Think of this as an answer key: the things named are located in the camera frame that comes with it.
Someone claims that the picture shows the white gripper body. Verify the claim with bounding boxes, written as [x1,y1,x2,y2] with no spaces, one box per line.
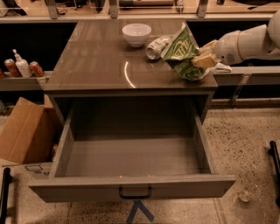
[213,31,242,66]

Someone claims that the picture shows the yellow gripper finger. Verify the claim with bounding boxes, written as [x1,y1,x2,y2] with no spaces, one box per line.
[192,53,220,68]
[199,39,217,54]

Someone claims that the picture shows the green jalapeno chip bag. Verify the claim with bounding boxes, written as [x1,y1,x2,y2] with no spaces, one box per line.
[161,22,209,81]

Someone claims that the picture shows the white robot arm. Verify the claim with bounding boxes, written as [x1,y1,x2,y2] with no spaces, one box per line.
[192,10,280,68]

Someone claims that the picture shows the grey open drawer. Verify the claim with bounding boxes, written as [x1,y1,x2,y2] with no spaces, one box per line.
[30,96,235,202]

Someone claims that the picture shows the grey cabinet counter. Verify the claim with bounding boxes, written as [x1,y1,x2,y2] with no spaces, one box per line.
[43,18,219,123]

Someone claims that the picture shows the folded white cloth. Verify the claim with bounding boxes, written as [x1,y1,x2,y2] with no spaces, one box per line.
[211,63,232,74]

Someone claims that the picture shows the grey side shelf right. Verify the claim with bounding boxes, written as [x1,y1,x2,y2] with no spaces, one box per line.
[213,66,280,86]

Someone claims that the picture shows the grey side shelf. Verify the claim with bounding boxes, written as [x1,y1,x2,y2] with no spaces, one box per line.
[0,71,52,91]
[213,66,280,86]

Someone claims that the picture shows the white ceramic bowl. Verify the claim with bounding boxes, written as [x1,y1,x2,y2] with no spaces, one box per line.
[122,24,151,47]

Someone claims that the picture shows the black bar right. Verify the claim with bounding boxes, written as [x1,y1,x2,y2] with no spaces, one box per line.
[268,141,280,207]

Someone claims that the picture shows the black bar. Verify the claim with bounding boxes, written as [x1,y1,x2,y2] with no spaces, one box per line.
[268,141,280,207]
[0,167,12,224]

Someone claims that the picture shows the clear plastic cup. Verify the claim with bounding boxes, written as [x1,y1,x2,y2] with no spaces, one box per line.
[237,183,261,203]

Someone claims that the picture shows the red soda can right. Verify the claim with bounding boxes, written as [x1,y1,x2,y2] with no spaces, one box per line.
[30,61,45,77]

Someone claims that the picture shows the red soda can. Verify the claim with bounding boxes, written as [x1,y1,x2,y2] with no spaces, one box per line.
[4,59,20,77]
[30,61,45,77]

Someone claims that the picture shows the white pump bottle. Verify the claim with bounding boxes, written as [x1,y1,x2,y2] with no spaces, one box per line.
[12,49,32,78]

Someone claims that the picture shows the brown cardboard box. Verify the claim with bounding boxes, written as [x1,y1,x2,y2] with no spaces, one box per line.
[0,95,62,165]

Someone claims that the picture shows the red soda can left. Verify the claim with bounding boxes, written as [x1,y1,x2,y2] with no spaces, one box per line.
[4,59,20,77]

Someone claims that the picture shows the grey side shelf left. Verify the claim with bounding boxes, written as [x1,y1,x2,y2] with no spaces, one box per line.
[0,71,52,91]

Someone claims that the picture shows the black bar left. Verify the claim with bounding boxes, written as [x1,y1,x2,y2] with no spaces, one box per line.
[0,167,12,224]

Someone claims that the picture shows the black drawer handle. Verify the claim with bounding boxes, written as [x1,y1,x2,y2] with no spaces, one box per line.
[119,186,152,200]

